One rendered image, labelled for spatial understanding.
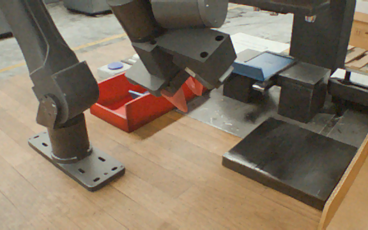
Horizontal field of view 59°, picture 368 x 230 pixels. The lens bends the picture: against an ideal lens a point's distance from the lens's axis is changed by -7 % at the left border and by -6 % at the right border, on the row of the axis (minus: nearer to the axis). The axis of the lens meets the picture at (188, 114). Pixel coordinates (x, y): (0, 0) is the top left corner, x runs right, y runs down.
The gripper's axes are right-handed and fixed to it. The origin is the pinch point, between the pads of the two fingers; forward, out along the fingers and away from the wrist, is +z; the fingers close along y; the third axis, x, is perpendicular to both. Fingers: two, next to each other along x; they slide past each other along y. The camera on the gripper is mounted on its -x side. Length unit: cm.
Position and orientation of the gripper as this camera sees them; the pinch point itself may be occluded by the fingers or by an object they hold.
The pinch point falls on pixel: (188, 98)
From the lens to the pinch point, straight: 50.4
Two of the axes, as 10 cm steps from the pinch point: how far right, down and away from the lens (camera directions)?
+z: 3.3, 5.8, 7.5
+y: 6.3, -7.2, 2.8
